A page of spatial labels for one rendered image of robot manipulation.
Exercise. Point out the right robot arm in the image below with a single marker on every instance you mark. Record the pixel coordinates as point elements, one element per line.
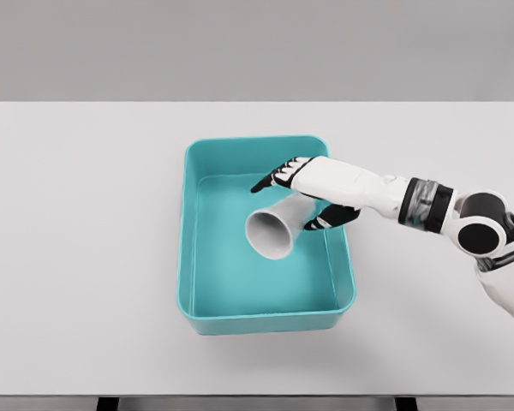
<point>432,201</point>

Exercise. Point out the white paper cup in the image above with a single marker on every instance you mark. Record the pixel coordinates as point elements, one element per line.
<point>272,229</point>

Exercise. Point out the teal plastic basket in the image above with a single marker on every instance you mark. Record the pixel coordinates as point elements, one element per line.
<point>257,282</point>

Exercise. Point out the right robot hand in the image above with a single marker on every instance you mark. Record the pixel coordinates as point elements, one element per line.
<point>325,180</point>

